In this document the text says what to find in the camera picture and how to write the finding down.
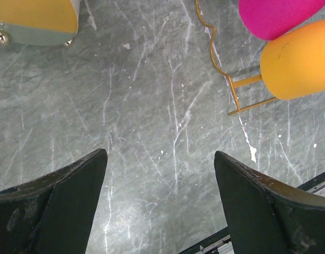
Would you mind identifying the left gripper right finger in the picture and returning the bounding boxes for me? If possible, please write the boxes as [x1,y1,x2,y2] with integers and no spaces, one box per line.
[214,151,325,253]

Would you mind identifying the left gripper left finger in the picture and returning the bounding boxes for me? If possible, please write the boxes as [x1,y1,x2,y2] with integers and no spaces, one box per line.
[0,149,107,253]

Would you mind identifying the yellow wine glass back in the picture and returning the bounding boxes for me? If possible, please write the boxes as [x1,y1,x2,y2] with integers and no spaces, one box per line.
[260,19,325,100]

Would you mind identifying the pink plastic wine glass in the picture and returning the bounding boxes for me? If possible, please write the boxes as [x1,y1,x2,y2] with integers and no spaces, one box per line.
[238,0,325,41]

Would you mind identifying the white half-round box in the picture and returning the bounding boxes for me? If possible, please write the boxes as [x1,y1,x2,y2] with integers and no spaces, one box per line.
[0,0,80,48]

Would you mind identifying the aluminium mounting rail frame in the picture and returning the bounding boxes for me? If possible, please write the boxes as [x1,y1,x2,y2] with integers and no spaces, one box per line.
[186,168,325,253]

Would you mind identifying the gold wire glass rack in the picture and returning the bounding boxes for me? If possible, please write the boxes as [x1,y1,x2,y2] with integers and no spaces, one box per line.
[195,0,277,116]

